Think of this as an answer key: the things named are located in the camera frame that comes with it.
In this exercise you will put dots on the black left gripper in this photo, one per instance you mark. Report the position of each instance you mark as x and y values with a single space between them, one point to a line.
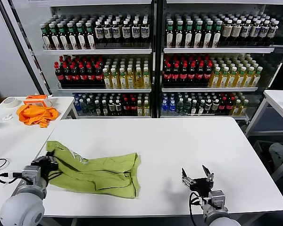
47 169

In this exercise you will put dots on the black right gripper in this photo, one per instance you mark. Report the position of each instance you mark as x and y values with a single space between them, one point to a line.
202 186

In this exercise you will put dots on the light green t-shirt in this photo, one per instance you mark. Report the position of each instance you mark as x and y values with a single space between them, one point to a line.
96 174

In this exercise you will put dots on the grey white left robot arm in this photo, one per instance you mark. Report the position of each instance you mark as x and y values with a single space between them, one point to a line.
21 207

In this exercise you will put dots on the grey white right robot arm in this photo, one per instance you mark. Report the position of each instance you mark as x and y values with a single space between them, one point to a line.
217 219

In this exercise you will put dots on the white side table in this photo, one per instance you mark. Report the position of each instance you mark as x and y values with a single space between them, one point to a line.
279 99
14 141

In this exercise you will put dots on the large white work table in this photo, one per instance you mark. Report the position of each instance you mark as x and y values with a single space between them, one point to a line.
85 131

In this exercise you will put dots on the crumpled orange cloth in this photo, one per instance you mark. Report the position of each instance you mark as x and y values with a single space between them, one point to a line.
35 115

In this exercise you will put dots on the blue water bottle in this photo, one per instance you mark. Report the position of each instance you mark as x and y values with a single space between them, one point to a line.
164 107
172 107
77 106

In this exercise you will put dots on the orange and white box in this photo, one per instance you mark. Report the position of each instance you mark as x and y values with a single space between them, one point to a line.
35 102

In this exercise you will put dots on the green clear bottle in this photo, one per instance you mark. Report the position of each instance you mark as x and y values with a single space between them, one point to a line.
85 107
180 107
91 107
187 107

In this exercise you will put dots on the white cabinet shelf board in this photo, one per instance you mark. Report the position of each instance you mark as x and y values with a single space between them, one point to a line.
217 50
96 51
113 116
103 90
210 89
202 117

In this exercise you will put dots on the small dark bottle white cap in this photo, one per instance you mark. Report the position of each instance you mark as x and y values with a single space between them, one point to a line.
98 108
194 108
208 106
201 108
215 106
112 108
118 108
105 108

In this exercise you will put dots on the black plastic crate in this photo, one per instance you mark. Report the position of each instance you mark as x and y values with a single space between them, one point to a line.
261 146

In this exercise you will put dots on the beige tape roll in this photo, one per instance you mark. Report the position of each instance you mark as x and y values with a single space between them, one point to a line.
7 105

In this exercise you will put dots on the cola bottle red cap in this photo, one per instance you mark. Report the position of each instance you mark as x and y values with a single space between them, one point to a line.
84 76
168 75
99 76
200 75
208 75
76 76
184 75
133 108
60 76
192 75
230 106
91 76
176 75
68 76
222 106
126 108

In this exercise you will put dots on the grey bag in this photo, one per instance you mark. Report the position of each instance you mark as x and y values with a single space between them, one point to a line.
280 153

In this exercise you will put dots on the dark bottle green cap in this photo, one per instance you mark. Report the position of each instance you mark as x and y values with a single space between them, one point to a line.
189 37
179 37
198 37
208 37
82 38
73 38
169 37
64 40
55 40
90 38
47 40
217 37

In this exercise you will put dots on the dark bottle blue label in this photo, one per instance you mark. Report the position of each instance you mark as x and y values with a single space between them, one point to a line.
264 32
116 33
108 33
273 32
99 33
255 31
136 33
126 33
246 31
145 32

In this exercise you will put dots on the dark bottle beige label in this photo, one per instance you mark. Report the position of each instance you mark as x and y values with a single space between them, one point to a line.
227 31
237 31

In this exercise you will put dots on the white beverage cabinet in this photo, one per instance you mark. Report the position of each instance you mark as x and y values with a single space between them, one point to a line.
214 8
96 8

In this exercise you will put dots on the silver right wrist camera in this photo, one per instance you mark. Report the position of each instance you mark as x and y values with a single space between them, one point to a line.
215 197

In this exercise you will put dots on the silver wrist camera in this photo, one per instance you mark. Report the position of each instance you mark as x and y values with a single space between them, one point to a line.
30 173
215 197

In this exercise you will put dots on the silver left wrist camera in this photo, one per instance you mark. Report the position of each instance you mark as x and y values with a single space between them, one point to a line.
30 173

